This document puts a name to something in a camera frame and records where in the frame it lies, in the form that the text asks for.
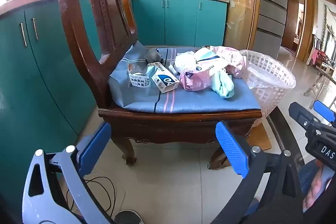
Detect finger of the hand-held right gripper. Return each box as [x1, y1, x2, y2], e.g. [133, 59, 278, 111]
[289, 102, 324, 133]
[314, 100, 336, 123]

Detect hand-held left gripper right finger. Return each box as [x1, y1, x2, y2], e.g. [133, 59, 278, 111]
[210, 121, 306, 224]

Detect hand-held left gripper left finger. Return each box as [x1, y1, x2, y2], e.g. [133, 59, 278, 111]
[21, 122, 116, 224]

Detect white plastic lattice basket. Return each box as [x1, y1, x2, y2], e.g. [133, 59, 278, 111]
[239, 49, 297, 127]

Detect mint green soft packet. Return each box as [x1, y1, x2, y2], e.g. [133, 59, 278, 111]
[209, 70, 235, 99]

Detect blue white milk carton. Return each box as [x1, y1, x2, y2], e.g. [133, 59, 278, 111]
[128, 61, 158, 89]

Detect pink patterned plastic bag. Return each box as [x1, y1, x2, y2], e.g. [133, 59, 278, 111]
[210, 46, 247, 79]

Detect white teal plastic packet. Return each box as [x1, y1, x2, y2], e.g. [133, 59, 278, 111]
[194, 49, 221, 72]

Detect white blue cardboard box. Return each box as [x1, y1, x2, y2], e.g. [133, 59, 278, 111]
[147, 62, 180, 94]

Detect person's right hand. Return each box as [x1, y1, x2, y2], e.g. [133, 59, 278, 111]
[302, 168, 331, 212]

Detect brown flat board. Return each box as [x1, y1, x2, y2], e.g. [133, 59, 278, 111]
[245, 132, 272, 152]

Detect wooden bench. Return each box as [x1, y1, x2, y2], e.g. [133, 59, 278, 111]
[304, 65, 336, 109]

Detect person's leg in jeans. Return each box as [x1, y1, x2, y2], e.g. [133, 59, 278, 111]
[299, 160, 323, 193]

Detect blue striped seat cushion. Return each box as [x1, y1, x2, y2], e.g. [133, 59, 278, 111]
[108, 42, 261, 113]

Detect clear plastic bin liner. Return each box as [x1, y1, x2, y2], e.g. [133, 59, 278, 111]
[240, 50, 296, 90]

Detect person's grey shoe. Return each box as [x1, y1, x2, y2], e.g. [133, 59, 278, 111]
[115, 210, 143, 224]

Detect brown wooden door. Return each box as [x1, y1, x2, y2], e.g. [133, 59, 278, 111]
[282, 0, 306, 56]

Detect white plastic bag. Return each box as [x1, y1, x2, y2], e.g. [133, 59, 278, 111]
[175, 51, 197, 75]

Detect grey refrigerator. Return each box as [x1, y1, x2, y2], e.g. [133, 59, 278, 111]
[253, 0, 289, 56]

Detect grey crumpled bag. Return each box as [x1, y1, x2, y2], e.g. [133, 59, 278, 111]
[146, 48, 164, 64]

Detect carved wooden chair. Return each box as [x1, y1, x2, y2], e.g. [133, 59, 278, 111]
[56, 0, 263, 169]

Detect wood framed glass door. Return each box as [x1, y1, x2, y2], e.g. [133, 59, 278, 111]
[215, 0, 260, 50]

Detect teal base kitchen cabinets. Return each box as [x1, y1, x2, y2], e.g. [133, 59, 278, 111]
[0, 0, 228, 214]

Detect black cable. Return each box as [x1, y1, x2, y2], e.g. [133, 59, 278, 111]
[66, 177, 117, 216]

